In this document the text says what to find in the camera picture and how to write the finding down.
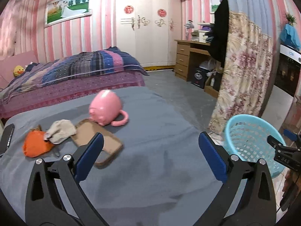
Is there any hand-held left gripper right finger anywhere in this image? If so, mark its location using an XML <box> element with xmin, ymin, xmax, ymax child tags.
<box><xmin>197</xmin><ymin>132</ymin><xmax>277</xmax><ymax>226</ymax></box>

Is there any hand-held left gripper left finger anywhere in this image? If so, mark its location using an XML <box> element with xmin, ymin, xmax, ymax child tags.
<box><xmin>25</xmin><ymin>132</ymin><xmax>111</xmax><ymax>226</ymax></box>

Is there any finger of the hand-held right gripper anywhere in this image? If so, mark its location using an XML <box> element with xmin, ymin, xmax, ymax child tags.
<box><xmin>283</xmin><ymin>129</ymin><xmax>301</xmax><ymax>144</ymax></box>
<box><xmin>267</xmin><ymin>135</ymin><xmax>287</xmax><ymax>153</ymax></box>

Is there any light blue plastic mesh basket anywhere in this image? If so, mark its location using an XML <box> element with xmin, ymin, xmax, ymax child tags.
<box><xmin>223</xmin><ymin>114</ymin><xmax>288</xmax><ymax>179</ymax></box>

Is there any brown phone case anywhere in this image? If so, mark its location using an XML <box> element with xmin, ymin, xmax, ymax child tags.
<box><xmin>71</xmin><ymin>118</ymin><xmax>124</xmax><ymax>169</ymax></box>

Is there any crumpled beige cloth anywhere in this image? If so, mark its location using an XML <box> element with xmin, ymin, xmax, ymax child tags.
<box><xmin>46</xmin><ymin>120</ymin><xmax>77</xmax><ymax>144</ymax></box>

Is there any pink pig mug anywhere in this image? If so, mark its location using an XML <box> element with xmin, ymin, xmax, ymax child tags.
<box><xmin>89</xmin><ymin>89</ymin><xmax>129</xmax><ymax>127</ymax></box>

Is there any orange plastic bag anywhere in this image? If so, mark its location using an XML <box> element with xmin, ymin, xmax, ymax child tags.
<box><xmin>22</xmin><ymin>130</ymin><xmax>55</xmax><ymax>158</ymax></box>

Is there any grey table cloth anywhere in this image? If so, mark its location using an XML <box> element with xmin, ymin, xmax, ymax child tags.
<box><xmin>0</xmin><ymin>86</ymin><xmax>226</xmax><ymax>226</ymax></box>

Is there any bed with purple sheet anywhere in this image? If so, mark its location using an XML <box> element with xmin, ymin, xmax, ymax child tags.
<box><xmin>0</xmin><ymin>47</ymin><xmax>150</xmax><ymax>119</ymax></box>

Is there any open cardboard box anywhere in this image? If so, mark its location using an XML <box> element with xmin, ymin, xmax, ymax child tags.
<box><xmin>204</xmin><ymin>72</ymin><xmax>223</xmax><ymax>98</ymax></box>

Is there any floral curtain with blue top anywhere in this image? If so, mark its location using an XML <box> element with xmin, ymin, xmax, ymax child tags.
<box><xmin>208</xmin><ymin>0</ymin><xmax>274</xmax><ymax>136</ymax></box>

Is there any black bag with white logo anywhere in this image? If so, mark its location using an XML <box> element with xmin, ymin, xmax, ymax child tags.
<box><xmin>191</xmin><ymin>67</ymin><xmax>210</xmax><ymax>89</ymax></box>

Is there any black smartphone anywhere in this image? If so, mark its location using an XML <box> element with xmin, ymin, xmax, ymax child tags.
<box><xmin>0</xmin><ymin>124</ymin><xmax>15</xmax><ymax>157</ymax></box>

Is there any plaid patchwork quilt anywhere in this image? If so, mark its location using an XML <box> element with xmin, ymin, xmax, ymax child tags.
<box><xmin>0</xmin><ymin>47</ymin><xmax>150</xmax><ymax>99</ymax></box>

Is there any white plastic bag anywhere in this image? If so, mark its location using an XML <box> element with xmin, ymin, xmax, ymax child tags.
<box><xmin>199</xmin><ymin>60</ymin><xmax>215</xmax><ymax>72</ymax></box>

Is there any blue cloth cover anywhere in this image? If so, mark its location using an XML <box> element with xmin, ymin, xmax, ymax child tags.
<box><xmin>279</xmin><ymin>24</ymin><xmax>301</xmax><ymax>51</ymax></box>

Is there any wooden desk with drawers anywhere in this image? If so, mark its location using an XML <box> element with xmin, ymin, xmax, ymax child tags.
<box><xmin>174</xmin><ymin>40</ymin><xmax>224</xmax><ymax>98</ymax></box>

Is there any yellow duck plush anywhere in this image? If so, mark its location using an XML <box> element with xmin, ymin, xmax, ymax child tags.
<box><xmin>13</xmin><ymin>65</ymin><xmax>26</xmax><ymax>78</ymax></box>

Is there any small green plant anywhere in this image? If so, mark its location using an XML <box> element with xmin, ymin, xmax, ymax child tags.
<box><xmin>284</xmin><ymin>13</ymin><xmax>297</xmax><ymax>25</ymax></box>

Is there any pile of folded clothes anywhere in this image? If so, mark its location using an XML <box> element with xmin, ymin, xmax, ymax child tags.
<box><xmin>202</xmin><ymin>25</ymin><xmax>215</xmax><ymax>43</ymax></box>

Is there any white printer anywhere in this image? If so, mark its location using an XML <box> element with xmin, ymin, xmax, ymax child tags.
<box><xmin>191</xmin><ymin>29</ymin><xmax>211</xmax><ymax>43</ymax></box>

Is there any black hanging garment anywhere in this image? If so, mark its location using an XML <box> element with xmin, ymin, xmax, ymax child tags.
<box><xmin>210</xmin><ymin>0</ymin><xmax>230</xmax><ymax>68</ymax></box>

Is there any white ornate wardrobe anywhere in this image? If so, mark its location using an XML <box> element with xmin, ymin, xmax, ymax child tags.
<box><xmin>116</xmin><ymin>0</ymin><xmax>179</xmax><ymax>71</ymax></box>

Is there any table lamp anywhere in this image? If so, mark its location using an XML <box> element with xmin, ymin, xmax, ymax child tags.
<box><xmin>185</xmin><ymin>20</ymin><xmax>194</xmax><ymax>40</ymax></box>

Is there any framed wedding wall picture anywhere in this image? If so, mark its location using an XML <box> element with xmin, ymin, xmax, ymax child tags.
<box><xmin>44</xmin><ymin>0</ymin><xmax>93</xmax><ymax>28</ymax></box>

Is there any small wall poster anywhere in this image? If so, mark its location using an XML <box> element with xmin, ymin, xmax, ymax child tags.
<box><xmin>210</xmin><ymin>0</ymin><xmax>224</xmax><ymax>13</ymax></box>

